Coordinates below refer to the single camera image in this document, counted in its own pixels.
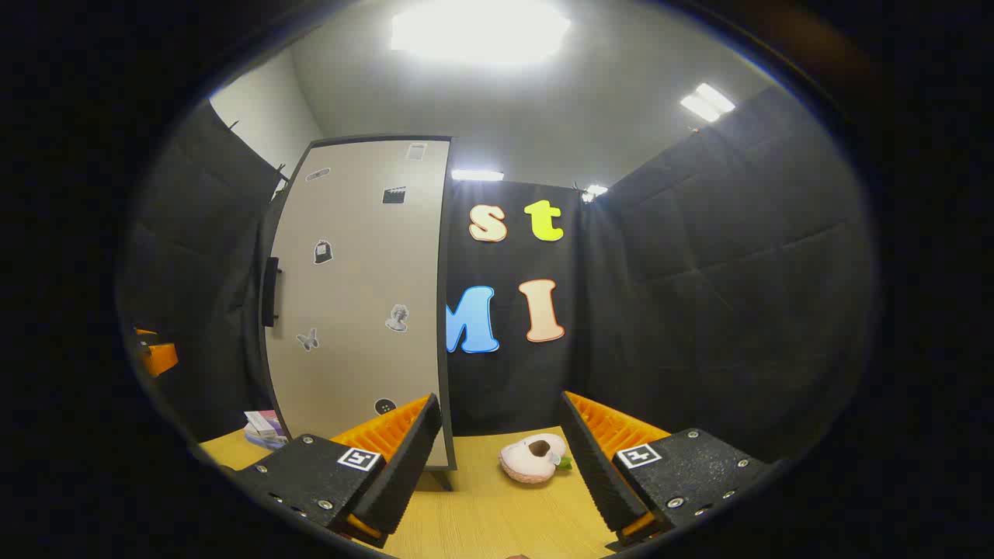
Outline beige cabinet door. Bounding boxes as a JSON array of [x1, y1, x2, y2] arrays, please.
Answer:
[[264, 138, 451, 469]]

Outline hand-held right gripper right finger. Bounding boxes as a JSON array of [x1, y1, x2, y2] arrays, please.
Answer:
[[559, 391, 777, 552]]

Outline black door handle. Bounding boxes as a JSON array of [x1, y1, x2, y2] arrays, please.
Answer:
[[262, 257, 283, 328]]

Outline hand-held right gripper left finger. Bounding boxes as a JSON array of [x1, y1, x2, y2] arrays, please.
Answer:
[[221, 392, 443, 549]]

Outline black backdrop cloth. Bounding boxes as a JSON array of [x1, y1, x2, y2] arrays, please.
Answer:
[[116, 84, 878, 467]]

